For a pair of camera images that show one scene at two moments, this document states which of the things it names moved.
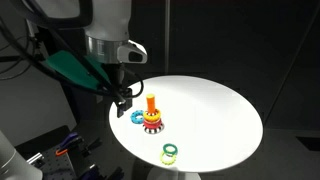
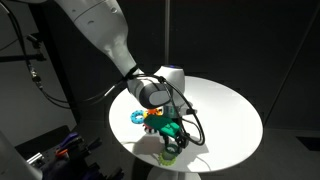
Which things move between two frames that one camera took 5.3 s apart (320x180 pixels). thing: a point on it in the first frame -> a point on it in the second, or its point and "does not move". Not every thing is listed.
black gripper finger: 123,106 -> 166,140
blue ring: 136,114 does not move
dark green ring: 170,145 does not move
